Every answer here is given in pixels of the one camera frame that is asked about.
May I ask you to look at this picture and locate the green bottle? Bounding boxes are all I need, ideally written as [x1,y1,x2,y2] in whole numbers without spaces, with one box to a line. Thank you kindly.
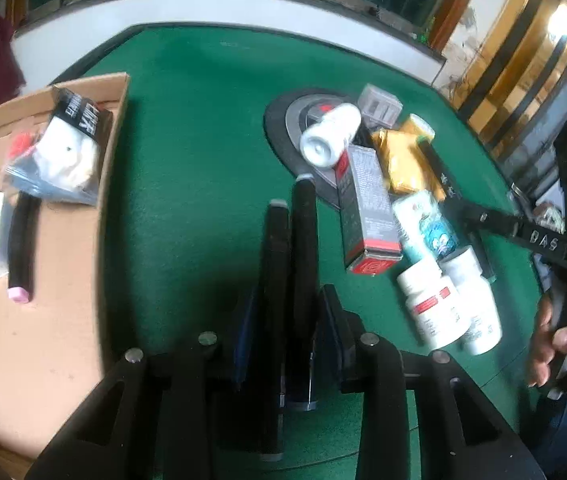
[415,14,437,47]

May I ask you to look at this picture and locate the cartoon print tissue pack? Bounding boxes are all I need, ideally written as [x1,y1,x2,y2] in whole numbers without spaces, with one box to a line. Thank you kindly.
[392,190,459,264]

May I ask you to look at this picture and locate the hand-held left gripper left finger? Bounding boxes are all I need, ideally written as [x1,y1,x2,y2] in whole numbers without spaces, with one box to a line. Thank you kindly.
[26,292,260,480]

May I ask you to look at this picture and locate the yellow white small jar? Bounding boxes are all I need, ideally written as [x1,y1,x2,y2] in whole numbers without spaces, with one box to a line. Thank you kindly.
[400,113,436,144]

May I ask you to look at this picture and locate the white plastic bottle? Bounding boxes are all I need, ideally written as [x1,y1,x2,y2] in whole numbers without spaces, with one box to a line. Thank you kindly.
[299,102,363,169]

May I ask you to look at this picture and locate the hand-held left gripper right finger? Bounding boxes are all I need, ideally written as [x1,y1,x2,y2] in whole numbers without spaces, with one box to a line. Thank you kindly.
[319,285,547,480]

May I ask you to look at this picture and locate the gold black striped door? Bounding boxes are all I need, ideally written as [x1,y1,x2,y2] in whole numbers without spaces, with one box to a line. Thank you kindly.
[455,0,567,162]

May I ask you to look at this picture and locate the grey red carton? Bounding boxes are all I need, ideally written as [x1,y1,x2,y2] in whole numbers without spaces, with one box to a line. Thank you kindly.
[335,143,405,277]

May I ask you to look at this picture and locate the black slim stick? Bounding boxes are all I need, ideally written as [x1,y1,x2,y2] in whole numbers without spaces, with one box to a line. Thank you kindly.
[415,139,497,282]

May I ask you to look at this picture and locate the clear plastic box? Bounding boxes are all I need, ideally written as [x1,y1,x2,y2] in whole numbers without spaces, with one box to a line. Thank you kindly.
[357,83,403,131]

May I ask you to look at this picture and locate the black tube pink cap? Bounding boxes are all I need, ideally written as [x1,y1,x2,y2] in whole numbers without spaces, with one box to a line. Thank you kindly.
[7,190,43,305]

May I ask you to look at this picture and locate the clear bag white contents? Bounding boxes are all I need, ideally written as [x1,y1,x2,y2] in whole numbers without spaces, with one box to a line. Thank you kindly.
[2,86,115,207]

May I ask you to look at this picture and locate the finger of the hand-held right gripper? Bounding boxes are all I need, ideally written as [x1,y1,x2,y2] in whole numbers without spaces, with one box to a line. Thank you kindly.
[458,201,567,267]

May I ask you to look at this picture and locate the cardboard box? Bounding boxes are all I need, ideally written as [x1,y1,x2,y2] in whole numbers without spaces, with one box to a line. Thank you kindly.
[0,72,131,467]

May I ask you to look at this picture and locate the person's right hand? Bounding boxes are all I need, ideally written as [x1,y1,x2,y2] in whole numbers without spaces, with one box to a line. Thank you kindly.
[526,294,567,390]

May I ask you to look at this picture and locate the plain white pill bottle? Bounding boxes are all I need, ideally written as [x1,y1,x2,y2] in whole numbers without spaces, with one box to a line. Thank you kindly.
[438,245,503,356]

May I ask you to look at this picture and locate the white pill bottle red label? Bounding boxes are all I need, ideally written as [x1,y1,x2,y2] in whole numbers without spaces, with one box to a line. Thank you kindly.
[396,259,469,350]

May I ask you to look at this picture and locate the metal table edge fitting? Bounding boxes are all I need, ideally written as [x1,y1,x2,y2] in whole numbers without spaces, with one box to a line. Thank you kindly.
[510,182,533,212]

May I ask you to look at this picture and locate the yellow packet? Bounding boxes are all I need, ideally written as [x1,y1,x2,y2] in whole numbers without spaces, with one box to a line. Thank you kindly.
[370,127,439,196]

